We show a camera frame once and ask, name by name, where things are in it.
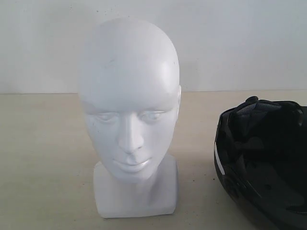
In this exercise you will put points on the black helmet with visor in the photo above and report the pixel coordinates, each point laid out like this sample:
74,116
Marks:
260,158

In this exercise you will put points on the white mannequin head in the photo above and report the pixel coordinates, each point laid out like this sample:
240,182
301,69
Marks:
130,95

